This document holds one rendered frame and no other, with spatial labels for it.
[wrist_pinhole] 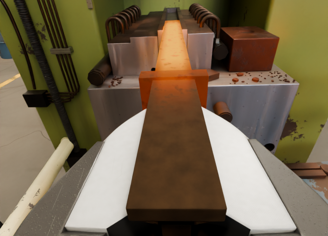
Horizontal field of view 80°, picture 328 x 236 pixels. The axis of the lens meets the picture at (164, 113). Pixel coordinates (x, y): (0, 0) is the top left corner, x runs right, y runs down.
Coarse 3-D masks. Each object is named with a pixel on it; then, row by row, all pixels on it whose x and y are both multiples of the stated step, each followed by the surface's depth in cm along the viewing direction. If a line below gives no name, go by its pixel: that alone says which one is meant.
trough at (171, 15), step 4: (168, 8) 69; (172, 8) 69; (176, 8) 69; (168, 12) 70; (172, 12) 70; (176, 12) 67; (168, 16) 62; (172, 16) 62; (176, 16) 61; (164, 20) 46
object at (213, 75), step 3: (207, 69) 38; (210, 69) 38; (207, 72) 37; (210, 72) 37; (213, 72) 37; (216, 72) 37; (210, 75) 36; (213, 75) 36; (216, 75) 37; (210, 78) 36; (213, 78) 37; (216, 78) 37
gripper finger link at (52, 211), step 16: (96, 144) 9; (80, 160) 8; (64, 176) 7; (80, 176) 7; (48, 192) 7; (64, 192) 7; (80, 192) 7; (48, 208) 6; (64, 208) 6; (32, 224) 6; (48, 224) 6; (64, 224) 6
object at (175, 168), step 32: (160, 64) 17; (160, 96) 11; (192, 96) 11; (160, 128) 8; (192, 128) 8; (160, 160) 7; (192, 160) 7; (160, 192) 6; (192, 192) 6; (160, 224) 6; (192, 224) 6
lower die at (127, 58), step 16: (144, 16) 69; (160, 16) 60; (192, 16) 55; (128, 32) 46; (144, 32) 40; (160, 32) 36; (192, 32) 37; (208, 32) 36; (112, 48) 38; (128, 48) 38; (144, 48) 38; (192, 48) 37; (208, 48) 37; (112, 64) 40; (128, 64) 40; (144, 64) 39; (192, 64) 39; (208, 64) 39
